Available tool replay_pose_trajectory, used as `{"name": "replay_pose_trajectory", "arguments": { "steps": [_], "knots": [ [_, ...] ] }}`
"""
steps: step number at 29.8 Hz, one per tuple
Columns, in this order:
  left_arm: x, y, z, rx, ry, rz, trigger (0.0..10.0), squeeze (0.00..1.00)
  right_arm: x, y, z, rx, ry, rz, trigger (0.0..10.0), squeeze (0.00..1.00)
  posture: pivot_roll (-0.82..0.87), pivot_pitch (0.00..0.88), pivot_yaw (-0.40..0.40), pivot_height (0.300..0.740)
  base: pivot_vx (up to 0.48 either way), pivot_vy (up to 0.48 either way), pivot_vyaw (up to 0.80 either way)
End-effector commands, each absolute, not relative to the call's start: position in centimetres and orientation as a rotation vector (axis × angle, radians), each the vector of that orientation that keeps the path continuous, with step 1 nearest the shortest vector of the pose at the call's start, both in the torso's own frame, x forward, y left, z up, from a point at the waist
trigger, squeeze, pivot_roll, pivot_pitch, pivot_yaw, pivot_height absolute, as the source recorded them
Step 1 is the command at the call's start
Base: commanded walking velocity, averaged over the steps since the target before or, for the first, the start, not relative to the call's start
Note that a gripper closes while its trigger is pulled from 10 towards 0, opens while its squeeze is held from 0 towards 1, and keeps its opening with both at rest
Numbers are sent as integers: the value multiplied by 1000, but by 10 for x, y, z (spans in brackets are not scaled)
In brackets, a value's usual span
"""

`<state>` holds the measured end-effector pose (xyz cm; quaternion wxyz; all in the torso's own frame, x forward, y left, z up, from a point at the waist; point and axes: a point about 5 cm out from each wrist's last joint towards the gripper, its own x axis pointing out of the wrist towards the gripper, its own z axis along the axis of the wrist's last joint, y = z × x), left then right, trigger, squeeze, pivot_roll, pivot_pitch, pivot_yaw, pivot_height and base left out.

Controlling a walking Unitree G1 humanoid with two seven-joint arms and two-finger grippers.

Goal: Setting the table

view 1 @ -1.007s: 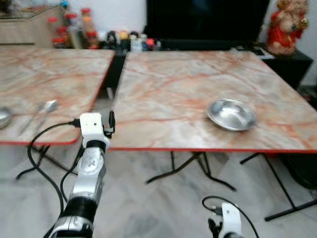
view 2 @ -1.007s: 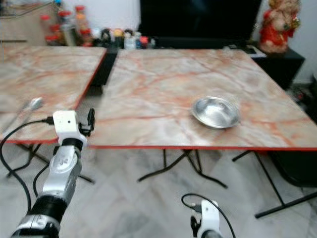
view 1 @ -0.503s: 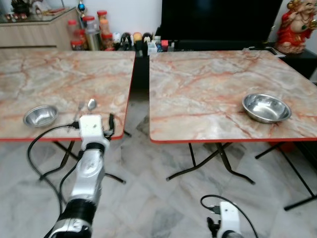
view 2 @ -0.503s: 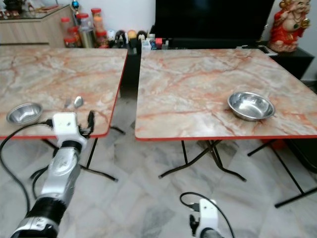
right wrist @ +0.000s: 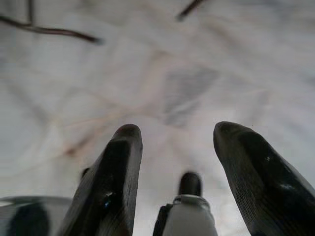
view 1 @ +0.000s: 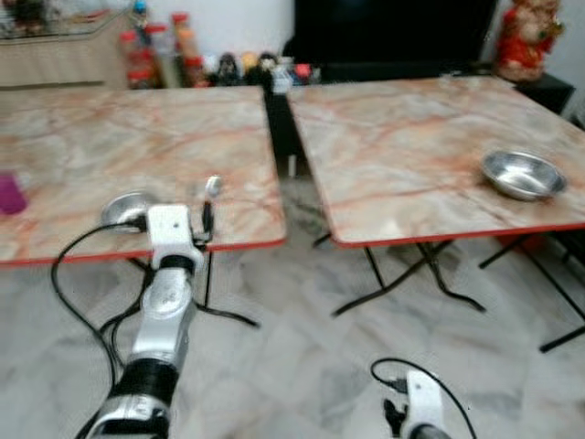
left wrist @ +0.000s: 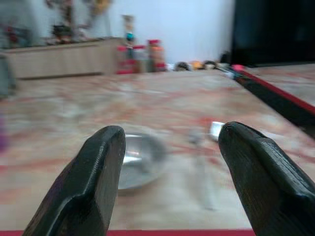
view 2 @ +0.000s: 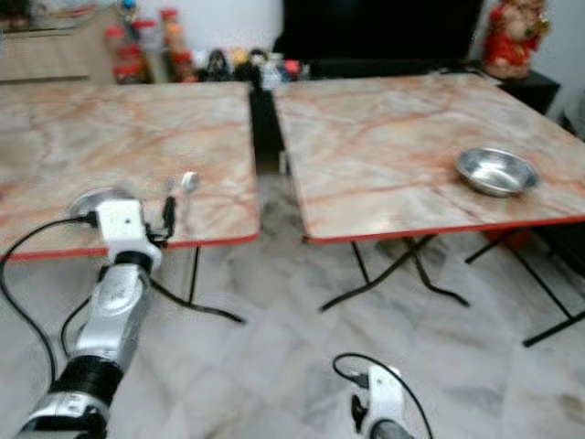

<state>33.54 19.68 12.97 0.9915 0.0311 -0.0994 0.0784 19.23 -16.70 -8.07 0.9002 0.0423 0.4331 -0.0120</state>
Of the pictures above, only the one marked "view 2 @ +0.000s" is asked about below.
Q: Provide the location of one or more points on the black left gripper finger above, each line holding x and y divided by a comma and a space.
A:
171, 208

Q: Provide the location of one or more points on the steel spoon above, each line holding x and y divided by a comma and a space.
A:
189, 181

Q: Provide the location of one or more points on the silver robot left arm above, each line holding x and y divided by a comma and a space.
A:
114, 315

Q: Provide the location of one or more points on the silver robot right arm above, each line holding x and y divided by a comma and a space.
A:
393, 431

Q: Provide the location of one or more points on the shallow steel bowl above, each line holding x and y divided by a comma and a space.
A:
87, 201
496, 171

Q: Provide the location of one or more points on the marble pattern folding table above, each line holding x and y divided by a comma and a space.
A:
384, 146
119, 137

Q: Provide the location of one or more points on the red lidded snack jar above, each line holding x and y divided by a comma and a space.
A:
171, 32
121, 59
146, 50
183, 66

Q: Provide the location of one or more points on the small dark figurine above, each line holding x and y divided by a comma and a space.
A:
216, 66
256, 64

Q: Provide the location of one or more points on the small yellow figurine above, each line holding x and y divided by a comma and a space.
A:
238, 60

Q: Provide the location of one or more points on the small white bottle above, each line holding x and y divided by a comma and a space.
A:
272, 73

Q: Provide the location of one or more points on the light wooden cabinet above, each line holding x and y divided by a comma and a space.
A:
50, 55

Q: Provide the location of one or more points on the black television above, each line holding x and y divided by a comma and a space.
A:
379, 27

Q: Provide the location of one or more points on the red fortune god figurine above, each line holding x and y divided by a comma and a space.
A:
515, 38

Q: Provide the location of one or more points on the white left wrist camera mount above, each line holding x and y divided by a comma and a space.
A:
123, 227

